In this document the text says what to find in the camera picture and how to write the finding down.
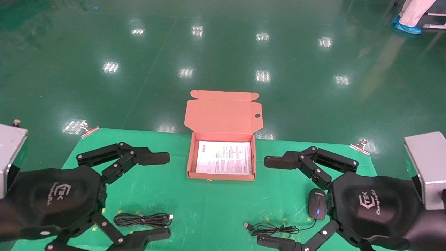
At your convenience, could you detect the orange cardboard box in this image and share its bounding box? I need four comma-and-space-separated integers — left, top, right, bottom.
184, 90, 262, 181

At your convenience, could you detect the black wired computer mouse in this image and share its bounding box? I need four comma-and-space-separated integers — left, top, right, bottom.
243, 188, 328, 238

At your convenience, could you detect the blue shoe cover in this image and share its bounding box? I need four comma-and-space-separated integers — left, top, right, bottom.
395, 21, 422, 35

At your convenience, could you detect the white printed instruction sheet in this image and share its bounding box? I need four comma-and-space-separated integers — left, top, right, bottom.
196, 140, 252, 175

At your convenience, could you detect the black data cable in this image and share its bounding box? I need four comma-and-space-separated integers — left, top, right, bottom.
113, 212, 174, 229

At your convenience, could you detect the green table mat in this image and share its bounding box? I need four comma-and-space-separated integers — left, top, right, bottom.
10, 128, 408, 251

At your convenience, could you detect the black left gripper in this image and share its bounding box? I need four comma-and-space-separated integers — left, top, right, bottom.
6, 165, 107, 231

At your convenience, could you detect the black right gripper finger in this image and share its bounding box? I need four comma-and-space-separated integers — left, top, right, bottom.
257, 220, 370, 251
264, 146, 359, 191

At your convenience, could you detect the metal binder clip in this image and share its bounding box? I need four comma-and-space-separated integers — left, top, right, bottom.
80, 122, 100, 139
349, 139, 371, 156

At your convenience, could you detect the person leg in white trousers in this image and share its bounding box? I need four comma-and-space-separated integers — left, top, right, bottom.
399, 0, 437, 27

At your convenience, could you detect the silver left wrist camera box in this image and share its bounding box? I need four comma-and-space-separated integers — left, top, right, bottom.
0, 119, 29, 199

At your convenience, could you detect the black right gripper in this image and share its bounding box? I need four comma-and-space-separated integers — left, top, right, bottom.
329, 171, 426, 241

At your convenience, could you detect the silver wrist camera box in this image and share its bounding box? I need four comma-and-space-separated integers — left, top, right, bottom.
403, 131, 446, 210
0, 119, 29, 199

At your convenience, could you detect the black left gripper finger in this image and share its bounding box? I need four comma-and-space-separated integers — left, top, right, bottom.
45, 213, 172, 251
76, 142, 170, 185

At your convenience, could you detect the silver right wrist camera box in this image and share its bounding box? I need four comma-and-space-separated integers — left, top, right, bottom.
403, 131, 446, 210

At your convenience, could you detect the metal furniture frame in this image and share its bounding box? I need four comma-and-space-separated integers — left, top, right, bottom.
423, 12, 446, 30

